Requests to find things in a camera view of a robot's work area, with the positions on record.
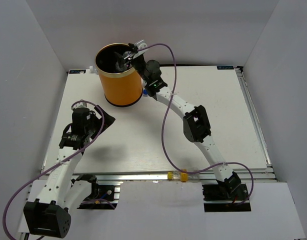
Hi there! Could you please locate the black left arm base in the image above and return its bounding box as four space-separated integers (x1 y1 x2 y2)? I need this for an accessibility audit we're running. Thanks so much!
70 174 119 210

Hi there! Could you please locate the black label plastic bottle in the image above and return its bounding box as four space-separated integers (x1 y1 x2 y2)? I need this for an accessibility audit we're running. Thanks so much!
114 51 132 72

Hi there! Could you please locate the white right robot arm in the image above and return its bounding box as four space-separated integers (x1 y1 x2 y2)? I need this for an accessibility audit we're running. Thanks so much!
114 41 241 200

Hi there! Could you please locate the blue label plastic bottle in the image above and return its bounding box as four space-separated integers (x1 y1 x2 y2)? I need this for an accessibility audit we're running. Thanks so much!
141 80 149 97

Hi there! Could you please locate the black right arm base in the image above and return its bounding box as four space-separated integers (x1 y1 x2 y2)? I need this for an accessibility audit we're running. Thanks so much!
202 184 252 213

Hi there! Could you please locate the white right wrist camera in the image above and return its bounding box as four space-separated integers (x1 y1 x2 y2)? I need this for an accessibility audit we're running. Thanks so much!
133 39 148 58

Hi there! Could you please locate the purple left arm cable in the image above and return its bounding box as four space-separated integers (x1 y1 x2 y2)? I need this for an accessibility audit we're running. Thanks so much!
2 100 117 238

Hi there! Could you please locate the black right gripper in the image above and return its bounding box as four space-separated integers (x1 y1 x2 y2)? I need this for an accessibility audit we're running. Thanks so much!
114 52 150 84

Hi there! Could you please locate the orange cylindrical bin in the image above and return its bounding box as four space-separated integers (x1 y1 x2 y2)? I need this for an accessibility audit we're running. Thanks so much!
95 43 143 107

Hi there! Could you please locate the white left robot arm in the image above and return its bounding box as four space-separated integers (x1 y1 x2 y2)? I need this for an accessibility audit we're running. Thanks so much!
23 102 116 239

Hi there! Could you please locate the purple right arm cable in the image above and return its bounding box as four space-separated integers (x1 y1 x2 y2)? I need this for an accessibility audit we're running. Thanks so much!
143 43 256 207

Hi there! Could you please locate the yellow cap clear bottle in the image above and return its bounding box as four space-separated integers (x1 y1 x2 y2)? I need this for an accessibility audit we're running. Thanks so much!
167 170 200 183

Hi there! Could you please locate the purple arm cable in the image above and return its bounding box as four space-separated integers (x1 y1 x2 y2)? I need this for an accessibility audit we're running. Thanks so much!
2 100 117 238
143 43 256 207

